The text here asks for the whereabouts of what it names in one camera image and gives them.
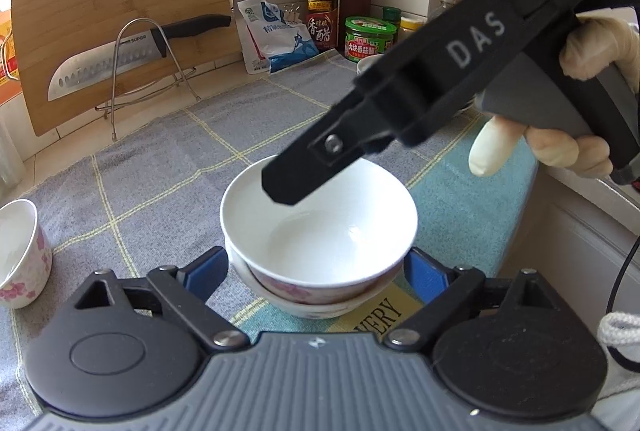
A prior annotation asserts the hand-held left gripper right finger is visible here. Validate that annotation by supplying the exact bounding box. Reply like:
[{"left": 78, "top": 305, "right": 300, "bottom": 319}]
[{"left": 382, "top": 247, "right": 563, "bottom": 354}]

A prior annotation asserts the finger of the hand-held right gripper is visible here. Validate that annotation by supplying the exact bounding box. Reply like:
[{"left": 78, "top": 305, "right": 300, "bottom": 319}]
[{"left": 261, "top": 93, "right": 401, "bottom": 206}]

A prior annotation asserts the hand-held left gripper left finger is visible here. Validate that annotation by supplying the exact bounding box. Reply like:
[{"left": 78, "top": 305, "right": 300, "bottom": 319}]
[{"left": 75, "top": 246, "right": 251, "bottom": 354}]

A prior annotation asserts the white bowl pink flower print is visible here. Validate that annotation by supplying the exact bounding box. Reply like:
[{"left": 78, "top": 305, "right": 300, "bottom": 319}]
[
  {"left": 220, "top": 154, "right": 419, "bottom": 288},
  {"left": 0, "top": 198, "right": 53, "bottom": 310}
]

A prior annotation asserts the large white bowl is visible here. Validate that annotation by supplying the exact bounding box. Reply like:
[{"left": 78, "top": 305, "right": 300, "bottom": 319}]
[{"left": 225, "top": 241, "right": 411, "bottom": 319}]

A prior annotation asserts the person's right hand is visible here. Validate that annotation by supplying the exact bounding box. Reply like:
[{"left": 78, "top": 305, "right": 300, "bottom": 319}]
[{"left": 469, "top": 17, "right": 640, "bottom": 179}]

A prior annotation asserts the yellow lid jar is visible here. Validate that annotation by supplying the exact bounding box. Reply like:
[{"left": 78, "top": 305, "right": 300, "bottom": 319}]
[{"left": 399, "top": 15, "right": 426, "bottom": 42}]

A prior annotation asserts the grey checked table cloth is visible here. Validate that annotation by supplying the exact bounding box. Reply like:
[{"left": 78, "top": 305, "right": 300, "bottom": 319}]
[{"left": 0, "top": 48, "right": 541, "bottom": 431}]

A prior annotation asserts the green lid sauce jar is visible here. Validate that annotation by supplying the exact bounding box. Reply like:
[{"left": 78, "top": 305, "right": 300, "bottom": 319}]
[{"left": 345, "top": 16, "right": 398, "bottom": 63}]

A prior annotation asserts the white plate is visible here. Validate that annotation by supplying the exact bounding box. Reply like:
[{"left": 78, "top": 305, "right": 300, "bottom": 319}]
[{"left": 356, "top": 58, "right": 478, "bottom": 112}]

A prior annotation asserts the white and blue bag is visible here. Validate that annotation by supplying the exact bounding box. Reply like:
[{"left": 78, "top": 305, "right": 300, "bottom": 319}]
[{"left": 234, "top": 0, "right": 321, "bottom": 74}]

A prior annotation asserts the kitchen sink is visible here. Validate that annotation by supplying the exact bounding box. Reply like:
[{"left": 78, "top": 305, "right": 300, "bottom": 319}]
[{"left": 540, "top": 166, "right": 640, "bottom": 312}]

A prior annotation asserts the person's white jacket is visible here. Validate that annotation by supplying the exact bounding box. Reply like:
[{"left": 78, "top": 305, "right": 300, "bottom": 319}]
[{"left": 592, "top": 356, "right": 640, "bottom": 404}]

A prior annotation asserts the bamboo cutting board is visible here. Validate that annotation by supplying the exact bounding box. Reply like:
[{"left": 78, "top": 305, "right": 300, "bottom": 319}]
[{"left": 10, "top": 0, "right": 246, "bottom": 138}]

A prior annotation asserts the orange package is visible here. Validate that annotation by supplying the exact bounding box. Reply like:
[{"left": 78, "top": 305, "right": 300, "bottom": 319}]
[{"left": 0, "top": 8, "right": 21, "bottom": 106}]

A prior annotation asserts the black cable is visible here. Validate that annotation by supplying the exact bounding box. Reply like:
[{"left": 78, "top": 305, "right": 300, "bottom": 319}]
[{"left": 606, "top": 231, "right": 640, "bottom": 372}]

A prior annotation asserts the white drawstring cord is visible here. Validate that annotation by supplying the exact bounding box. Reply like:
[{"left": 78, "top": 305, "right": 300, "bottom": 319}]
[{"left": 597, "top": 311, "right": 640, "bottom": 364}]

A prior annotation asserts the metal wire rack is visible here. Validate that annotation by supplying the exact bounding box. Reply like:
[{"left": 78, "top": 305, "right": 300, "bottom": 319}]
[{"left": 95, "top": 17, "right": 202, "bottom": 140}]

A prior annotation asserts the kitchen knife black handle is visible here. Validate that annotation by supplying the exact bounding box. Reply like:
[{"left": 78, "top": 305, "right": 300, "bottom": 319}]
[{"left": 47, "top": 14, "right": 232, "bottom": 100}]

